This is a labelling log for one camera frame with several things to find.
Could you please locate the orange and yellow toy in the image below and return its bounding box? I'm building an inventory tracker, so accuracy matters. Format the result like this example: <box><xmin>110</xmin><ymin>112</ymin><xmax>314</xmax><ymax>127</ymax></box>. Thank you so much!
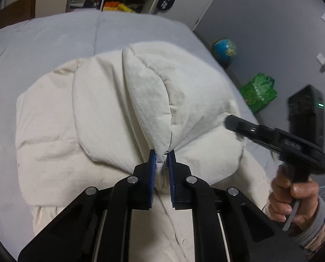
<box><xmin>102</xmin><ymin>0</ymin><xmax>137</xmax><ymax>14</ymax></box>

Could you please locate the person's right forearm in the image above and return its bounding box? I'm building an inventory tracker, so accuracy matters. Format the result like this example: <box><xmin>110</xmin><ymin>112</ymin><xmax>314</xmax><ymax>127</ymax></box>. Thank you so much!
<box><xmin>288</xmin><ymin>196</ymin><xmax>325</xmax><ymax>262</ymax></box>

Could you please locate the person's right hand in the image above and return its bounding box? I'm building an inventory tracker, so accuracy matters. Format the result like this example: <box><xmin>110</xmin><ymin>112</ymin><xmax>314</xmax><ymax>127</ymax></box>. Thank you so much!
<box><xmin>269</xmin><ymin>166</ymin><xmax>320</xmax><ymax>232</ymax></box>

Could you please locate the brown wooden headboard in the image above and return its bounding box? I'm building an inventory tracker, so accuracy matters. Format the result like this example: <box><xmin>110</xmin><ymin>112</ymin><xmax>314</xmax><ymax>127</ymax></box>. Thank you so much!
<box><xmin>0</xmin><ymin>0</ymin><xmax>37</xmax><ymax>33</ymax></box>

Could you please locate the green shopping bag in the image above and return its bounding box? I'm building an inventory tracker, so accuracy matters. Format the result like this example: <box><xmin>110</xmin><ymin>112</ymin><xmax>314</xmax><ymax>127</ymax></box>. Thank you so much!
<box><xmin>239</xmin><ymin>73</ymin><xmax>278</xmax><ymax>114</ymax></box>

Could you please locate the white door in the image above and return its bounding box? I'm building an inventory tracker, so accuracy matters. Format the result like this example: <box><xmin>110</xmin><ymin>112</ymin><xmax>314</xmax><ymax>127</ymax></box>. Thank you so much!
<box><xmin>149</xmin><ymin>0</ymin><xmax>228</xmax><ymax>30</ymax></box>

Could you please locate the cream white duvet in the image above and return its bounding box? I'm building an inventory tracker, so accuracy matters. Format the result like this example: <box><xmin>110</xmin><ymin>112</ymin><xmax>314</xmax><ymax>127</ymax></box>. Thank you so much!
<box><xmin>15</xmin><ymin>41</ymin><xmax>272</xmax><ymax>262</ymax></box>

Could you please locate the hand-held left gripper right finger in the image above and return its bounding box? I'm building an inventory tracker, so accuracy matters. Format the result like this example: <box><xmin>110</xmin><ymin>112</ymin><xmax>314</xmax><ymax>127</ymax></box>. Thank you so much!
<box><xmin>166</xmin><ymin>150</ymin><xmax>307</xmax><ymax>262</ymax></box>

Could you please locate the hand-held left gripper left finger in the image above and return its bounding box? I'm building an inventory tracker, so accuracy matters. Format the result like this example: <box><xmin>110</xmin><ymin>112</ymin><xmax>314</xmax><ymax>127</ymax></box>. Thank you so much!
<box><xmin>18</xmin><ymin>150</ymin><xmax>155</xmax><ymax>262</ymax></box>

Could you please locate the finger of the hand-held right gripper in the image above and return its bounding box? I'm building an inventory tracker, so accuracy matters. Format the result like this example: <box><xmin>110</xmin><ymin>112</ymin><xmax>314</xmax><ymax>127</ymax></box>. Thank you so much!
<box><xmin>225</xmin><ymin>115</ymin><xmax>283</xmax><ymax>153</ymax></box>

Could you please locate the bed with grey sheet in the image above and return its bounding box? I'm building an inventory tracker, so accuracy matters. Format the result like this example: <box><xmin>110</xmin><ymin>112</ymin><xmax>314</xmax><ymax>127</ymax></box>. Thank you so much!
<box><xmin>0</xmin><ymin>7</ymin><xmax>277</xmax><ymax>262</ymax></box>

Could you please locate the blue globe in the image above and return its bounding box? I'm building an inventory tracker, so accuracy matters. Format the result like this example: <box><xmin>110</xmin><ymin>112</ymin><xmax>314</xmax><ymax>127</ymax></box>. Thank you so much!
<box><xmin>212</xmin><ymin>38</ymin><xmax>237</xmax><ymax>69</ymax></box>

